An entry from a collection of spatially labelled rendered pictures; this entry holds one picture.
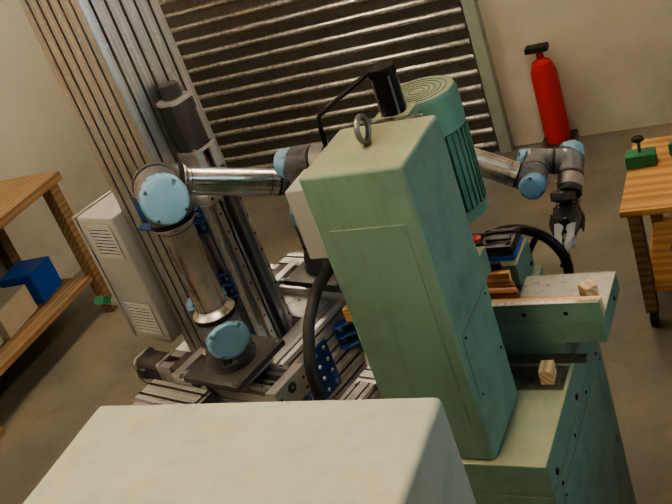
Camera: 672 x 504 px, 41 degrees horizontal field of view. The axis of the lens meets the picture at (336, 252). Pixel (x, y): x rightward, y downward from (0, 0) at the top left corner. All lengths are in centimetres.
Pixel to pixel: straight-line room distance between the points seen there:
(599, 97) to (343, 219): 356
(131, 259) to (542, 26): 292
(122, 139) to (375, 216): 110
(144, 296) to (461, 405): 132
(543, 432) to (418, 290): 48
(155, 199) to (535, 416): 102
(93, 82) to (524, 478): 152
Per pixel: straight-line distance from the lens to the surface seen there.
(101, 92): 258
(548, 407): 210
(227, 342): 238
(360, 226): 172
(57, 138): 597
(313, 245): 183
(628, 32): 502
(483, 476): 204
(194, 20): 568
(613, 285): 228
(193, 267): 230
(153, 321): 297
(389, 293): 178
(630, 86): 513
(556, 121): 507
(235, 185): 240
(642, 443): 316
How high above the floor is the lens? 214
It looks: 27 degrees down
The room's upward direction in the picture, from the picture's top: 21 degrees counter-clockwise
